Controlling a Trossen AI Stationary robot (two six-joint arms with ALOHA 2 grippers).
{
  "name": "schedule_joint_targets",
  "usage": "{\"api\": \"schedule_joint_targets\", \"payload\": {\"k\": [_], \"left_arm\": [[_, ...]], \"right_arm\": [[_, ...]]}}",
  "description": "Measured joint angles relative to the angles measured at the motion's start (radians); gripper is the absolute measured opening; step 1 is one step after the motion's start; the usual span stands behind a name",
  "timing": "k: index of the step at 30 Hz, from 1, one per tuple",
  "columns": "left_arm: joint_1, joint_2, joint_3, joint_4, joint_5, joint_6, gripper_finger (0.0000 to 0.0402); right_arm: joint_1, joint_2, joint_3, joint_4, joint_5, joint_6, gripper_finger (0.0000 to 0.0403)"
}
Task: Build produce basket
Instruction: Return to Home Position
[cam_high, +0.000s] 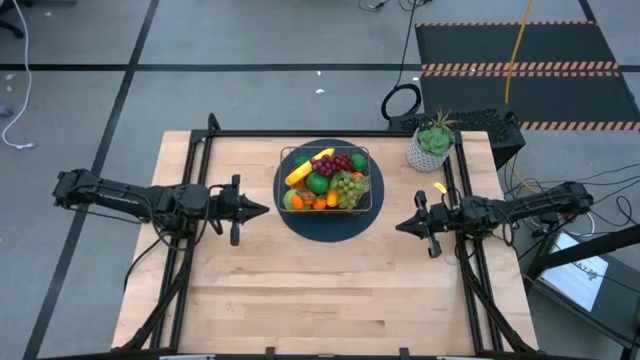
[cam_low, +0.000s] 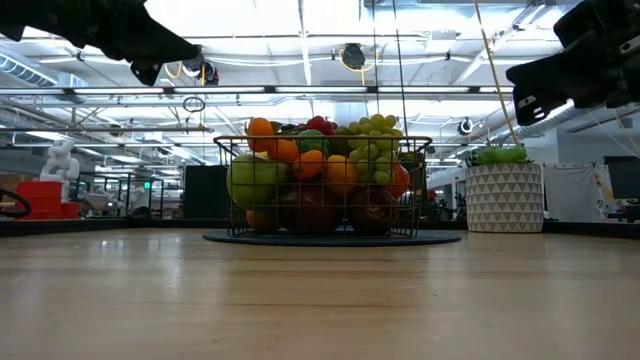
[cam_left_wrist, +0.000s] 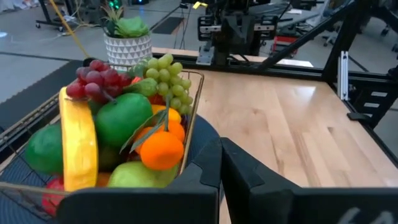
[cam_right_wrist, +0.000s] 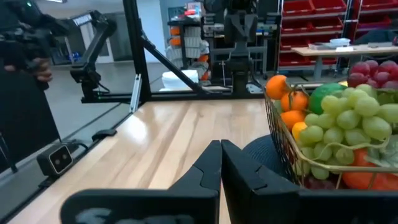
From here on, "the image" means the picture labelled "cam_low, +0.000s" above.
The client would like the red and yellow mango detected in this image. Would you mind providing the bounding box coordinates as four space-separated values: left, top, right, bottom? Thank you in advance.
243 207 278 234

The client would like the bright green pear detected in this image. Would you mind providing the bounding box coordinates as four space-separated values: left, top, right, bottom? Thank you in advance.
225 152 294 211

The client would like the black ceiling cable reel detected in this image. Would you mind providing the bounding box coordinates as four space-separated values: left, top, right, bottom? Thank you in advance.
341 42 366 70
182 48 220 86

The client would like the red storage box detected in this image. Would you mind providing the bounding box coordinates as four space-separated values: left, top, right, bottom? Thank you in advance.
13 180 80 222

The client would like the dark maroon fruit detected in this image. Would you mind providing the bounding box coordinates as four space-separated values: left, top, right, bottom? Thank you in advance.
276 183 345 236

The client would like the tangerine bunch with stem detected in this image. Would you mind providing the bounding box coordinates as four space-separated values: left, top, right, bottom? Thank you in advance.
244 116 327 183

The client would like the yellow hanging cable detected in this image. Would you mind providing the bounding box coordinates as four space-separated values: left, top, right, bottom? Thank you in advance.
472 0 521 146

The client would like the red grape bunch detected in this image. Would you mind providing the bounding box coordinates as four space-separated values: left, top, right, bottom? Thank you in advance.
303 115 338 137

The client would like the wire mesh basket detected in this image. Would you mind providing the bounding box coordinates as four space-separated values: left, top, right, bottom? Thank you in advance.
213 134 434 240

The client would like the long ceiling light bar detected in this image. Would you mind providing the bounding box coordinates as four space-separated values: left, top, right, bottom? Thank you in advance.
0 85 516 97

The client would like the black cabinet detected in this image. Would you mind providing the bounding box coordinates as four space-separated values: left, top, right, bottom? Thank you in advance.
182 164 230 221

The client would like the white hanging cloth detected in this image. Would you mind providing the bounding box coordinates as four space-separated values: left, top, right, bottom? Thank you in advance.
543 163 610 224

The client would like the black monitor screen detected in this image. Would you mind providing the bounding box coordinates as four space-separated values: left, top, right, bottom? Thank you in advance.
603 155 640 201

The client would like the green grape bunch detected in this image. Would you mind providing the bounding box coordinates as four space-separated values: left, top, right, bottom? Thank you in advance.
346 113 405 186

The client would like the succulent in white patterned pot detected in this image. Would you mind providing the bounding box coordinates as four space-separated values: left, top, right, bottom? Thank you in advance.
463 143 546 235

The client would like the yellow orange bell pepper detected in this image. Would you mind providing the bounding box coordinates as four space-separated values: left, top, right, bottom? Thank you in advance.
323 154 360 197

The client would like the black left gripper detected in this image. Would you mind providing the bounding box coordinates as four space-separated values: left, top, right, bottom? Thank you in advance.
0 0 203 86

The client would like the green lime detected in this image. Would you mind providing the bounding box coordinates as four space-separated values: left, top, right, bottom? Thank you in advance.
297 129 332 155

